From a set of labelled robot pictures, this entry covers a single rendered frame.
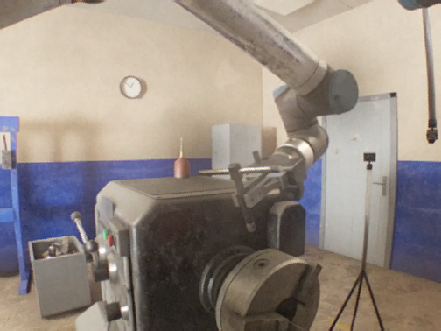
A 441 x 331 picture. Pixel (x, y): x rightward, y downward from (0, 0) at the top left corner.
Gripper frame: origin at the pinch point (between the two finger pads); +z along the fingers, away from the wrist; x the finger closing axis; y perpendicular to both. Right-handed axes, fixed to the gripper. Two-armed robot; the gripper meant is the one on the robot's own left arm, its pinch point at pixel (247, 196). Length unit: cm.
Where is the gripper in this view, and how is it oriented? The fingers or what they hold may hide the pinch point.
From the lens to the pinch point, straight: 56.4
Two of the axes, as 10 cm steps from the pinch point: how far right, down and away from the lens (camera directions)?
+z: -6.4, 4.0, -6.5
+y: -3.1, -9.2, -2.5
